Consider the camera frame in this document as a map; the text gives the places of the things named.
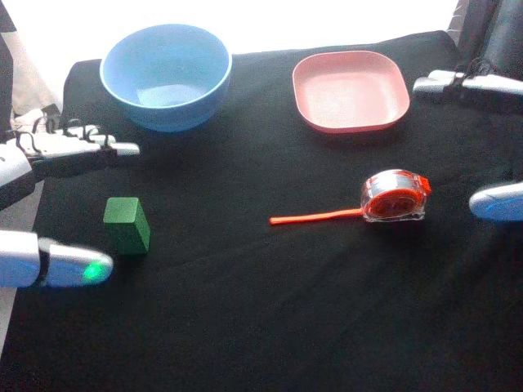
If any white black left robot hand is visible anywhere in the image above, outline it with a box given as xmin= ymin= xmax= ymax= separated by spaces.
xmin=0 ymin=117 xmax=141 ymax=289

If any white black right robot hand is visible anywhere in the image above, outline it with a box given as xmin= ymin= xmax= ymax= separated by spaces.
xmin=412 ymin=68 xmax=523 ymax=224

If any green wooden block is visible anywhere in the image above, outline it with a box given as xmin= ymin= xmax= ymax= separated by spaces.
xmin=102 ymin=197 xmax=151 ymax=256

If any clear orange tape measure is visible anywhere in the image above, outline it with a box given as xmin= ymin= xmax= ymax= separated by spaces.
xmin=269 ymin=167 xmax=432 ymax=227

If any blue bowl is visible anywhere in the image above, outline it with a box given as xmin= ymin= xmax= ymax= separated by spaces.
xmin=99 ymin=23 xmax=234 ymax=133

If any pink square small plate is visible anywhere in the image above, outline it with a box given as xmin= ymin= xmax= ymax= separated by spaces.
xmin=292 ymin=50 xmax=411 ymax=136

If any dark grey fabric panel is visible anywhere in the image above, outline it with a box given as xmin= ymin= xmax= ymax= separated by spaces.
xmin=447 ymin=0 xmax=523 ymax=77

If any black table cloth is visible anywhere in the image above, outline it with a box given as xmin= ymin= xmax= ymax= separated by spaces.
xmin=0 ymin=29 xmax=523 ymax=392

